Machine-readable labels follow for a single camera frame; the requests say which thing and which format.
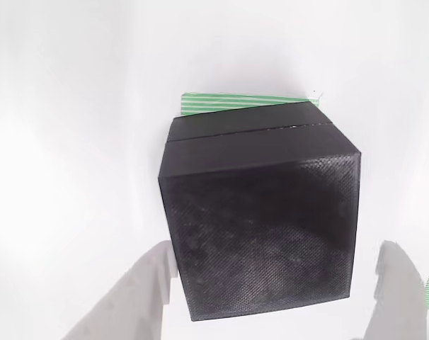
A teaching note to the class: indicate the green striped square patch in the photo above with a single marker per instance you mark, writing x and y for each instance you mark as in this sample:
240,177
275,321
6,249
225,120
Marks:
218,102

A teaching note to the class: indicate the black cube with seam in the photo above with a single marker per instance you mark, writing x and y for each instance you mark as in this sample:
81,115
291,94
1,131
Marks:
260,230

